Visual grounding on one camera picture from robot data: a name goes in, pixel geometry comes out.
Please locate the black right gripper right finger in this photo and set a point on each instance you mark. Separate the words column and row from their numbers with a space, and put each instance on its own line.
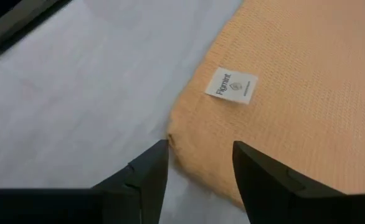
column 279, row 202

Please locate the black metal table frame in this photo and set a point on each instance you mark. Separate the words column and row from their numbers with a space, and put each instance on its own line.
column 22, row 28

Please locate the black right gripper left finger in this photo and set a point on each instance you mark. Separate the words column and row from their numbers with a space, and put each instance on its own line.
column 123, row 205

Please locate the orange waffle towel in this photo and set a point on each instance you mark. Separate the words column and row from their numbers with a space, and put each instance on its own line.
column 294, row 124

